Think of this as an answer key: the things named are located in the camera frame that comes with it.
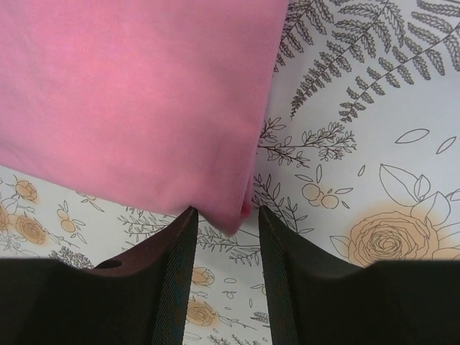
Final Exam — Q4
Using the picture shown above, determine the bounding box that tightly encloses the pink t shirt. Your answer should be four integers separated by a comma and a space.
1, 1, 288, 235

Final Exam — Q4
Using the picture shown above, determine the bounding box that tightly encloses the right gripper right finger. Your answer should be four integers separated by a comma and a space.
258, 207, 459, 344

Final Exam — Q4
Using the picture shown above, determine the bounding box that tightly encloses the floral table cloth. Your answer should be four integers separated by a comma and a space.
1, 1, 459, 344

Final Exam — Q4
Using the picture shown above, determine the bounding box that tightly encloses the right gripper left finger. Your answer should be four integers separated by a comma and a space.
1, 208, 198, 345

